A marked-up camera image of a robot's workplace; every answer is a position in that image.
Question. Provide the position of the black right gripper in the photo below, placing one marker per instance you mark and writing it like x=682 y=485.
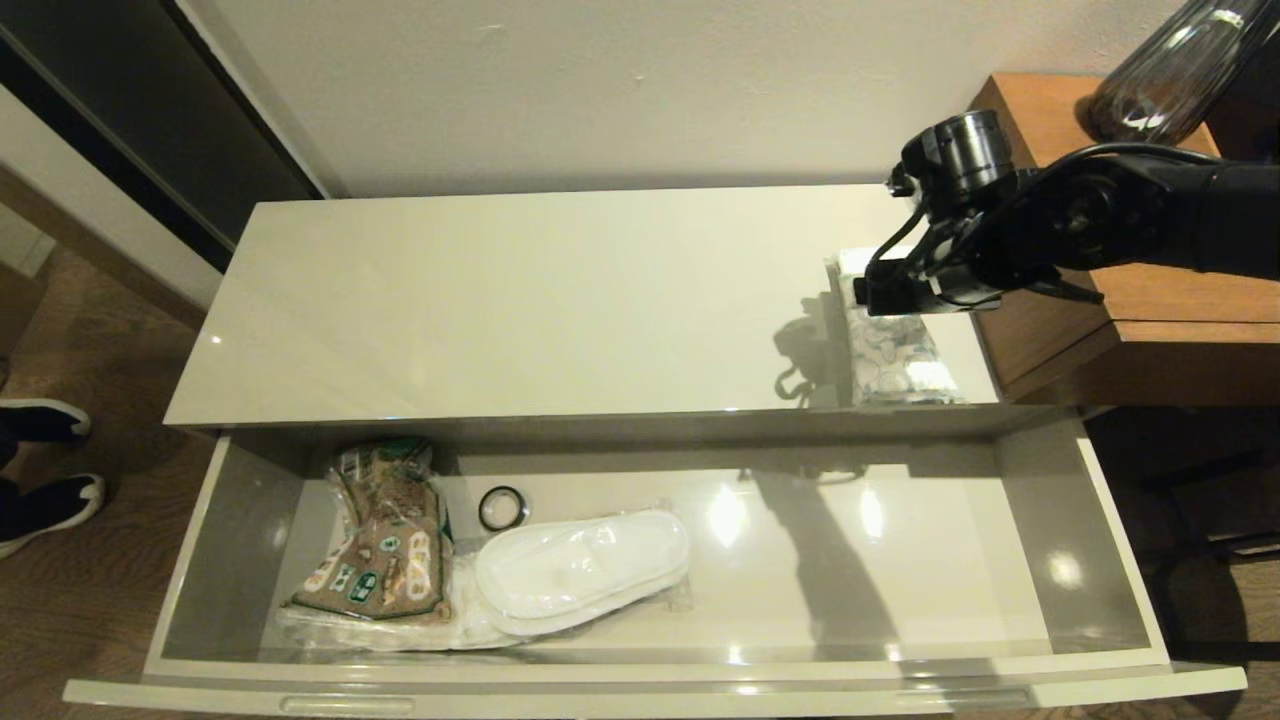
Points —
x=905 y=295

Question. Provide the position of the blue patterned tissue pack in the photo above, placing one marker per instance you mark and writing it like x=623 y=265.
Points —
x=895 y=360

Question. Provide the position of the white cabinet drawer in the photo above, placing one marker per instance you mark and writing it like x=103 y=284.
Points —
x=900 y=560

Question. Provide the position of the packaged white slippers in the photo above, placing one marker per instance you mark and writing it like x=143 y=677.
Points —
x=580 y=565
x=400 y=635

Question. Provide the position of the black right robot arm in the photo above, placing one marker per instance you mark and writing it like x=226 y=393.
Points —
x=1150 y=215

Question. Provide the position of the brown wooden side table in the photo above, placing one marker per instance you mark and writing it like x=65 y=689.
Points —
x=1150 y=350

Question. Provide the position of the white glossy cabinet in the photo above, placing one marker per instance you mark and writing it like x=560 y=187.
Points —
x=600 y=300

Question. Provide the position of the dark ribbed glass vase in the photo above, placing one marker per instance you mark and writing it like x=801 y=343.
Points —
x=1150 y=100

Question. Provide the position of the black box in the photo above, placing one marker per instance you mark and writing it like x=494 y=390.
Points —
x=1262 y=110

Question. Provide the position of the black tape roll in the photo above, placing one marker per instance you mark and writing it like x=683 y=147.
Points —
x=483 y=510

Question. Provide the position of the brown snack bag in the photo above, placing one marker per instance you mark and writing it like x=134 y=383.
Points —
x=385 y=550

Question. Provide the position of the dark door panel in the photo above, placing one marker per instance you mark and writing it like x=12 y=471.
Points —
x=120 y=90

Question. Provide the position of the black white-soled shoe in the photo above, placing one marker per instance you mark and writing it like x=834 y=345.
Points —
x=55 y=505
x=45 y=420

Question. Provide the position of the grey wood-trimmed door frame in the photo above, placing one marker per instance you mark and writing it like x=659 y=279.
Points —
x=60 y=175

